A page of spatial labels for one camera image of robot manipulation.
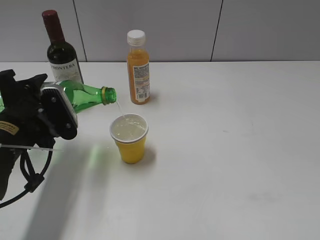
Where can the yellow paper cup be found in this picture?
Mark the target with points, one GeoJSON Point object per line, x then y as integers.
{"type": "Point", "coordinates": [129, 133]}

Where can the dark red wine bottle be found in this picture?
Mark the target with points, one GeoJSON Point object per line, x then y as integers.
{"type": "Point", "coordinates": [61, 55]}

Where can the green sprite bottle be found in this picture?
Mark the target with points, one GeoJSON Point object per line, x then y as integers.
{"type": "Point", "coordinates": [81, 96]}

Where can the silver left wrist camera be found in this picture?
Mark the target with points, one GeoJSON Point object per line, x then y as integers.
{"type": "Point", "coordinates": [59, 111]}

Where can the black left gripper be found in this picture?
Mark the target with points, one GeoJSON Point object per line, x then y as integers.
{"type": "Point", "coordinates": [22, 125]}

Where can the orange juice bottle white cap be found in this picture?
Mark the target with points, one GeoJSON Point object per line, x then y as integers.
{"type": "Point", "coordinates": [138, 67]}

